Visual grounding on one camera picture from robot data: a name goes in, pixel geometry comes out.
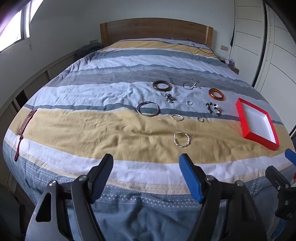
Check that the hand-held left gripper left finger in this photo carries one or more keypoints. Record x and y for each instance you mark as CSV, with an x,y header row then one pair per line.
x,y
101,172

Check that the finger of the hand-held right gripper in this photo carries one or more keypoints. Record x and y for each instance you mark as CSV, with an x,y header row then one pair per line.
x,y
291,154
276,178

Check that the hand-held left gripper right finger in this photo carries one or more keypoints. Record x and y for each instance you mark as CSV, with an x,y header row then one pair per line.
x,y
190,177

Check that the red jewelry box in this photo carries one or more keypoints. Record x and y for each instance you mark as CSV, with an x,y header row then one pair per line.
x,y
241,122

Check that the silver charm cluster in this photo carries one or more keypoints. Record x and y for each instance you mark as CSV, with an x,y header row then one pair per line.
x,y
169,97

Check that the amber bangle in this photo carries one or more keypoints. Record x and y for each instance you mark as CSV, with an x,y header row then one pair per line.
x,y
211,93

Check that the thin dark hoop bangle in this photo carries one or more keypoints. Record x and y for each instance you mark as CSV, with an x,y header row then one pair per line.
x,y
143,103

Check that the dark brown bangle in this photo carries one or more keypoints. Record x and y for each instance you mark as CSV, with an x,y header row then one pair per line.
x,y
153,85

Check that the wooden nightstand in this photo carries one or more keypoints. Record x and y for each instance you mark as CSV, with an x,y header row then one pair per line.
x,y
234,69

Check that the striped bed blanket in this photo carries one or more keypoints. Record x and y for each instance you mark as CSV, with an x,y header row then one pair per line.
x,y
115,69

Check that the small purple box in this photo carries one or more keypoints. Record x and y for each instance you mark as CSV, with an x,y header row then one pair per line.
x,y
230,61

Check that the wooden side shelf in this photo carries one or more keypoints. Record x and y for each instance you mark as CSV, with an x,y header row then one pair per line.
x,y
34,76

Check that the grey cloth bundle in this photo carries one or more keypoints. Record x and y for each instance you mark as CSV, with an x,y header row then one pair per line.
x,y
90,49

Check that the white wardrobe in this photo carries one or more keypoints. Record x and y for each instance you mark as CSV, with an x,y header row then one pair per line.
x,y
249,23

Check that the wooden headboard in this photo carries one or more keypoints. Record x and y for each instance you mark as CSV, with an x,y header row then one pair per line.
x,y
150,30

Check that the window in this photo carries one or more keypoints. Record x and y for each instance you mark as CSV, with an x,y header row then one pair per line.
x,y
13,30

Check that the wall switch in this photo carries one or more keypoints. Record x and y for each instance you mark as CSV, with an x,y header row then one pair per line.
x,y
224,48

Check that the wall outlet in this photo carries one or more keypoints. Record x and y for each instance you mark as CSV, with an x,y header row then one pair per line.
x,y
93,41

